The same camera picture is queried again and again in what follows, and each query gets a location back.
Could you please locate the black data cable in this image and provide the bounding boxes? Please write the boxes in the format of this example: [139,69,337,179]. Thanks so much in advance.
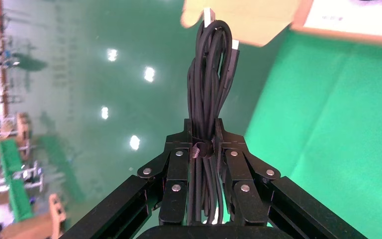
[187,7,240,227]

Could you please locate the green background workbench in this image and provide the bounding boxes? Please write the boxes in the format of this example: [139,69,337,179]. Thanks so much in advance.
[0,137,35,223]

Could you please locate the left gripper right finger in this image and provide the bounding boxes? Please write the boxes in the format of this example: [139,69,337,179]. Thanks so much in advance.
[215,118,369,239]

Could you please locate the green table mat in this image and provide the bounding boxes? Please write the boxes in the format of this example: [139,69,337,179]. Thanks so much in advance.
[210,31,382,239]

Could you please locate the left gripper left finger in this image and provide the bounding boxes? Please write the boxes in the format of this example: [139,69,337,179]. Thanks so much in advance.
[60,118,193,239]

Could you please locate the orange cardboard box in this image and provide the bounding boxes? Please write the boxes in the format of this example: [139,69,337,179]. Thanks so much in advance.
[180,0,382,50]

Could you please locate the white printed leaflet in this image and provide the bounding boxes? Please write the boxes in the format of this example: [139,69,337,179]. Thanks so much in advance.
[304,0,382,37]

